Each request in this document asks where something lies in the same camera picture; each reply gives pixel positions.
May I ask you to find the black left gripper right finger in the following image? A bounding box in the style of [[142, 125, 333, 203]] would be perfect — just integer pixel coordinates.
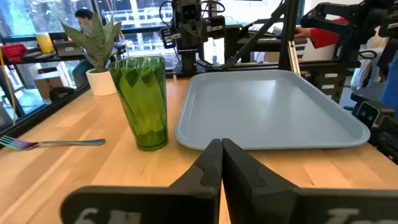
[[221, 138, 398, 224]]

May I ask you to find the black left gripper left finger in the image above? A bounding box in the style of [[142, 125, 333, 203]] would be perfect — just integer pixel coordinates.
[[60, 138, 223, 224]]

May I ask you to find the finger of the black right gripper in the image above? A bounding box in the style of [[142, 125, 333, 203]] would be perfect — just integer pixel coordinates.
[[193, 21, 209, 48], [179, 21, 194, 48]]

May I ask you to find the green faceted plastic cup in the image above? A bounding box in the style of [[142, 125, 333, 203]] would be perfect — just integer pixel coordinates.
[[108, 56, 169, 152]]

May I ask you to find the iridescent rainbow metal fork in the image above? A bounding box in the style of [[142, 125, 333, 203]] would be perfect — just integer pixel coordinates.
[[0, 135, 106, 151]]

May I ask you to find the light blue plastic tray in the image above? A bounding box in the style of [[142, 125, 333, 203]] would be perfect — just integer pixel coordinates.
[[174, 68, 372, 151]]

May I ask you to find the silver aluminium bar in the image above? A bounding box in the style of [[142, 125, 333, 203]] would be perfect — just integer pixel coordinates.
[[287, 40, 302, 77]]

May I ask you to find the green plant in white pot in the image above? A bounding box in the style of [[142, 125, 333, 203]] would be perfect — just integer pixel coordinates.
[[58, 11, 123, 97]]

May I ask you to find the person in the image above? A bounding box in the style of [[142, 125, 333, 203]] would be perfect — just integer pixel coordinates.
[[294, 17, 351, 50], [72, 8, 108, 88]]

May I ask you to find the grey box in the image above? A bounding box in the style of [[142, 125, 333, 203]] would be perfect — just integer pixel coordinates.
[[53, 40, 85, 58]]

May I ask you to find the black shelf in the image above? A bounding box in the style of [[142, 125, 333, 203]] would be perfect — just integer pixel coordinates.
[[0, 29, 94, 67]]

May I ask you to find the yellow container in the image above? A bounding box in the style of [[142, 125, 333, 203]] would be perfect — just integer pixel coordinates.
[[35, 32, 55, 55]]

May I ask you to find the cardboard box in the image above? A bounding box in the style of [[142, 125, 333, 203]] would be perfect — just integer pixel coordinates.
[[33, 66, 70, 101]]

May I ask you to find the red box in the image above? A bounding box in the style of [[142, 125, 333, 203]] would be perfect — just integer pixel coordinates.
[[1, 44, 29, 62]]

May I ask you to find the black depth camera module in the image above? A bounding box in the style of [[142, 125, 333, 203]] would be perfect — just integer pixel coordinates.
[[354, 100, 396, 129]]

